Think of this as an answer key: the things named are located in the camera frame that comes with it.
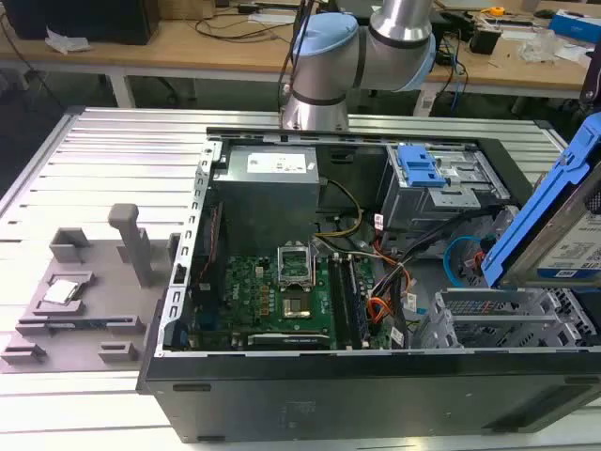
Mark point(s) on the hard disk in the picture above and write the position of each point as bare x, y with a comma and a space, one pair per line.
526, 225

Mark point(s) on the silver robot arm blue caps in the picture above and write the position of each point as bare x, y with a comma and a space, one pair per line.
319, 70

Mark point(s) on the silver perforated disk bay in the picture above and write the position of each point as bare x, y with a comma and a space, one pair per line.
493, 324

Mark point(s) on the RAM stick in slot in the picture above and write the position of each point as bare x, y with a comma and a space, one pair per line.
359, 305

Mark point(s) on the black RAM slot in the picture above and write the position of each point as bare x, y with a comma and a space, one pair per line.
337, 300

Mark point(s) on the blue cardboard box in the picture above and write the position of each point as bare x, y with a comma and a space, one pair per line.
575, 23

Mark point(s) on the clear plastic bag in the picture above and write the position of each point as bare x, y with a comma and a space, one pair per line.
537, 47

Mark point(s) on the small black device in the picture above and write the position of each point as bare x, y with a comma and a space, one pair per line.
484, 38

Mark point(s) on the silver drive cage blue latch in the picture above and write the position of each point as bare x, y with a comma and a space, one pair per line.
422, 206

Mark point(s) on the grey power supply unit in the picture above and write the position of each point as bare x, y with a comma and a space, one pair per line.
267, 197

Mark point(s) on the CPU socket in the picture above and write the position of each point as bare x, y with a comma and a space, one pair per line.
295, 306

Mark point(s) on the wooden desk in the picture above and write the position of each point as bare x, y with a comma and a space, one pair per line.
188, 51

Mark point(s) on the green motherboard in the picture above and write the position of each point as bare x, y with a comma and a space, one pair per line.
249, 291

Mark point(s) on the black PC case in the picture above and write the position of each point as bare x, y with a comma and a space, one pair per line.
328, 399

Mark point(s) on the large black box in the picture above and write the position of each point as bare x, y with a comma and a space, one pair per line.
80, 19

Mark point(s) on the crumpled white plastic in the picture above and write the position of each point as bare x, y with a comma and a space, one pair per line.
66, 41

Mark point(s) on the grey parts rack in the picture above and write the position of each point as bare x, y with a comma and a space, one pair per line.
94, 291

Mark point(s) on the RAM stick on rack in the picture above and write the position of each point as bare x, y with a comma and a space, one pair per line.
94, 323

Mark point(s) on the silver CPU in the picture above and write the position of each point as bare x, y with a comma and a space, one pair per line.
63, 291

